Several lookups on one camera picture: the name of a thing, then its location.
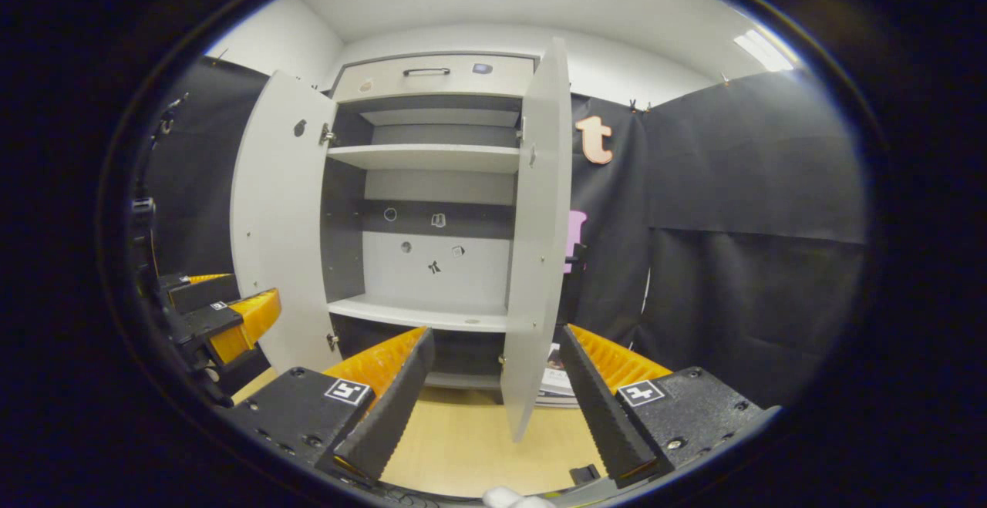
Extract stack of booklets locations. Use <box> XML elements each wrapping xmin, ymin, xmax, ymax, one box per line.
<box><xmin>537</xmin><ymin>344</ymin><xmax>584</xmax><ymax>407</ymax></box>

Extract black backdrop cloth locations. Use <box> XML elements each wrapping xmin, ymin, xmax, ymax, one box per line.
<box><xmin>143</xmin><ymin>57</ymin><xmax>868</xmax><ymax>409</ymax></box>

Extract grey cabinet shelf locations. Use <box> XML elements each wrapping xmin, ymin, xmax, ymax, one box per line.
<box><xmin>327</xmin><ymin>143</ymin><xmax>522</xmax><ymax>175</ymax></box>
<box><xmin>328</xmin><ymin>294</ymin><xmax>533</xmax><ymax>333</ymax></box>
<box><xmin>360</xmin><ymin>109</ymin><xmax>520</xmax><ymax>128</ymax></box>

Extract grey shoe cabinet door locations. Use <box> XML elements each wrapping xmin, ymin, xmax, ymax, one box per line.
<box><xmin>500</xmin><ymin>36</ymin><xmax>573</xmax><ymax>443</ymax></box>
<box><xmin>230</xmin><ymin>70</ymin><xmax>340</xmax><ymax>376</ymax></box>

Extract grey cabinet drawer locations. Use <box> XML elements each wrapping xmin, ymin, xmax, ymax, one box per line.
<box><xmin>333</xmin><ymin>55</ymin><xmax>535</xmax><ymax>103</ymax></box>

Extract grey double-door shoe cabinet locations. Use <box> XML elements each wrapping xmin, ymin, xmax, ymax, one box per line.
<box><xmin>320</xmin><ymin>51</ymin><xmax>541</xmax><ymax>405</ymax></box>

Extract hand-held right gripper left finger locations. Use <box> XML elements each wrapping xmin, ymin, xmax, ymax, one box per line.
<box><xmin>216</xmin><ymin>327</ymin><xmax>436</xmax><ymax>486</ymax></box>

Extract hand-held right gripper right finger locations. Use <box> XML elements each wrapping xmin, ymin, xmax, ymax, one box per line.
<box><xmin>557</xmin><ymin>324</ymin><xmax>780</xmax><ymax>489</ymax></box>

